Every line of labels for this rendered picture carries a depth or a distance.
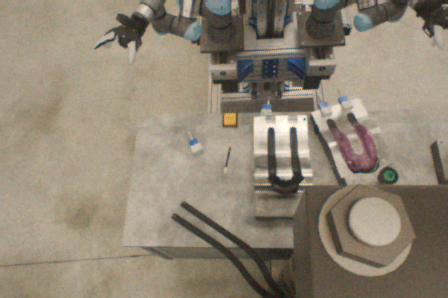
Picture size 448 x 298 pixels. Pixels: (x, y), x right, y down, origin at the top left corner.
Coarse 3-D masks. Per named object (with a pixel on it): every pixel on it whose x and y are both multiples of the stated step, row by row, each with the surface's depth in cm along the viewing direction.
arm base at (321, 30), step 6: (312, 18) 170; (306, 24) 176; (312, 24) 172; (318, 24) 170; (324, 24) 169; (330, 24) 170; (336, 24) 175; (306, 30) 178; (312, 30) 175; (318, 30) 172; (324, 30) 171; (330, 30) 173; (312, 36) 176; (318, 36) 174; (324, 36) 174; (330, 36) 176
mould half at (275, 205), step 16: (256, 128) 176; (288, 128) 175; (304, 128) 174; (256, 144) 173; (288, 144) 172; (304, 144) 171; (256, 160) 169; (288, 160) 167; (304, 160) 167; (256, 176) 162; (288, 176) 160; (304, 176) 160; (256, 192) 166; (272, 192) 165; (256, 208) 164; (272, 208) 163; (288, 208) 162
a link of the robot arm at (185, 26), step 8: (184, 0) 138; (192, 0) 138; (200, 0) 141; (184, 8) 139; (192, 8) 139; (176, 16) 145; (184, 16) 141; (192, 16) 141; (176, 24) 143; (184, 24) 142; (192, 24) 142; (176, 32) 145; (184, 32) 143; (192, 32) 142; (200, 32) 147; (192, 40) 145
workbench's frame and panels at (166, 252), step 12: (156, 252) 204; (168, 252) 209; (180, 252) 208; (192, 252) 207; (204, 252) 206; (216, 252) 205; (240, 252) 202; (264, 252) 193; (276, 252) 196; (288, 252) 197
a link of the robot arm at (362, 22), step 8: (360, 0) 136; (368, 0) 135; (376, 0) 136; (360, 8) 138; (368, 8) 136; (376, 8) 136; (384, 8) 138; (360, 16) 137; (368, 16) 137; (376, 16) 137; (384, 16) 138; (360, 24) 139; (368, 24) 138; (376, 24) 140
